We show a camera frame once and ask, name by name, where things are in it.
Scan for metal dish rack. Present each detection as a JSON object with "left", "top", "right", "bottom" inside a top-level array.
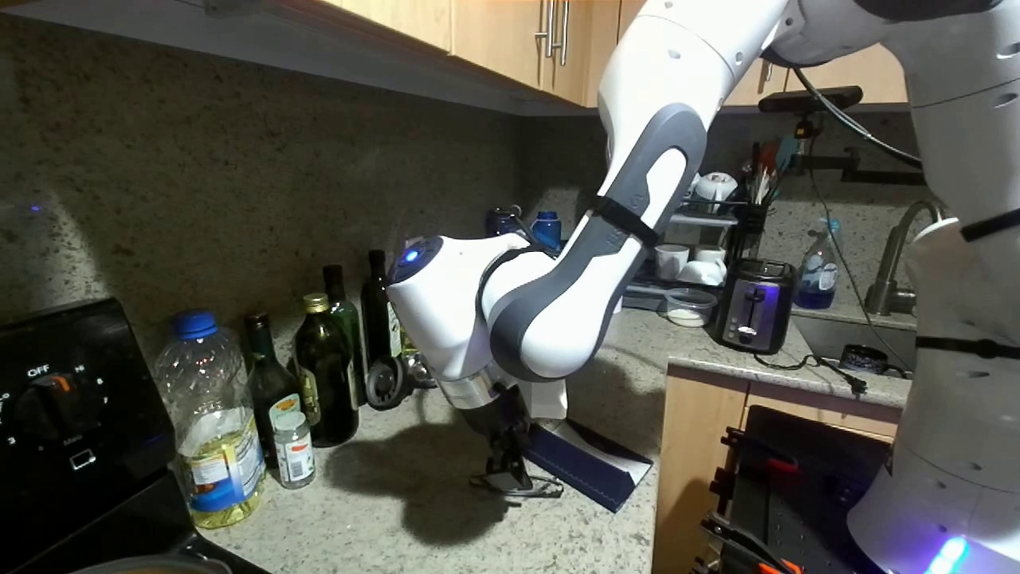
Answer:
[{"left": 626, "top": 179, "right": 746, "bottom": 324}]

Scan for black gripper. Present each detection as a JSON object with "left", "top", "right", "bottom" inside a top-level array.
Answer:
[{"left": 456, "top": 377, "right": 536, "bottom": 495}]

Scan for black stove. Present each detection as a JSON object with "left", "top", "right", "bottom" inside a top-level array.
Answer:
[{"left": 0, "top": 298, "right": 267, "bottom": 574}]

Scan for wooden base cabinet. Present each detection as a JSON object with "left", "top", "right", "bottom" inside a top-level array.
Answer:
[{"left": 650, "top": 364, "right": 902, "bottom": 574}]

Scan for blue canister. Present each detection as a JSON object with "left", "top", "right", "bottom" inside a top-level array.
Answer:
[{"left": 486, "top": 200, "right": 526, "bottom": 241}]

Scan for black stereo camera bar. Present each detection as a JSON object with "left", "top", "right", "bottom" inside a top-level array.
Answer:
[{"left": 756, "top": 83, "right": 868, "bottom": 120}]

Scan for blue glasses case box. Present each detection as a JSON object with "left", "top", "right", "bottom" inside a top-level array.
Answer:
[{"left": 520, "top": 414, "right": 656, "bottom": 517}]

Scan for gold-capped olive oil bottle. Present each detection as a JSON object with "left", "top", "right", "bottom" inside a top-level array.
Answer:
[{"left": 289, "top": 291, "right": 359, "bottom": 449}]

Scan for blue dish soap bottle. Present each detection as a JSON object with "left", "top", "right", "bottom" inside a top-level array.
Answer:
[{"left": 791, "top": 210, "right": 843, "bottom": 312}]

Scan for blue water bottle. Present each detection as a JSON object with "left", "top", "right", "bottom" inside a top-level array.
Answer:
[{"left": 530, "top": 209, "right": 568, "bottom": 259}]

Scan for small white-label spice jar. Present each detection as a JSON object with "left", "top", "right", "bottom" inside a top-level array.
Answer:
[{"left": 265, "top": 405, "right": 318, "bottom": 490}]

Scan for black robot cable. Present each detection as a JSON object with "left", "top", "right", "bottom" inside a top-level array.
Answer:
[{"left": 791, "top": 60, "right": 929, "bottom": 171}]

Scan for wooden upper cabinets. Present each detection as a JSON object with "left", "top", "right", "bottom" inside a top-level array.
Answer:
[{"left": 316, "top": 0, "right": 915, "bottom": 112}]

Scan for steel kitchen faucet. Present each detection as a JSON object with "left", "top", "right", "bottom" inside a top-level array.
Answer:
[{"left": 862, "top": 197, "right": 950, "bottom": 320}]

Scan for grey cooking pan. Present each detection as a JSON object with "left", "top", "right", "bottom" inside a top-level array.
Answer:
[{"left": 74, "top": 553, "right": 234, "bottom": 574}]

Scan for clear plastic water bottle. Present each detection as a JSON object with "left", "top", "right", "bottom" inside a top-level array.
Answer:
[{"left": 149, "top": 311, "right": 267, "bottom": 532}]

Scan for green glass bottle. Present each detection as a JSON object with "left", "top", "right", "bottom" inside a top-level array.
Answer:
[{"left": 318, "top": 263, "right": 369, "bottom": 408}]

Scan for dark bottle white label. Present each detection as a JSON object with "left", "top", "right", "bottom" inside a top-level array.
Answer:
[{"left": 356, "top": 248, "right": 405, "bottom": 369}]

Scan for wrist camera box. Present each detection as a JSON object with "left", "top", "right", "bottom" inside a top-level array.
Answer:
[{"left": 526, "top": 377, "right": 574, "bottom": 426}]

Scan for white bowl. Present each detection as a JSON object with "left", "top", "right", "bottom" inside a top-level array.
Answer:
[{"left": 691, "top": 171, "right": 741, "bottom": 209}]

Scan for orange-tipped black clamp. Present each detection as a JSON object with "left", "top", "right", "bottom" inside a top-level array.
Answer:
[
  {"left": 694, "top": 513, "right": 807, "bottom": 574},
  {"left": 723, "top": 426, "right": 805, "bottom": 478}
]

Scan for black toaster power cable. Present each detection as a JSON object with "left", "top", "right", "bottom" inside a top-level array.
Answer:
[{"left": 750, "top": 347, "right": 918, "bottom": 400}]

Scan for black round lid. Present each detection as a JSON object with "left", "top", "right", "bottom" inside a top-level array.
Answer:
[{"left": 359, "top": 359, "right": 412, "bottom": 414}]

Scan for black toaster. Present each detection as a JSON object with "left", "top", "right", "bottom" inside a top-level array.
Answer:
[{"left": 704, "top": 257, "right": 800, "bottom": 359}]

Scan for steel strainer bowl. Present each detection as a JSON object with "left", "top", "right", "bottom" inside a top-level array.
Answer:
[{"left": 398, "top": 347, "right": 440, "bottom": 388}]

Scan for dark wine bottle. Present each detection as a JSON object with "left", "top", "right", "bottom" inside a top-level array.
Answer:
[{"left": 238, "top": 311, "right": 302, "bottom": 471}]

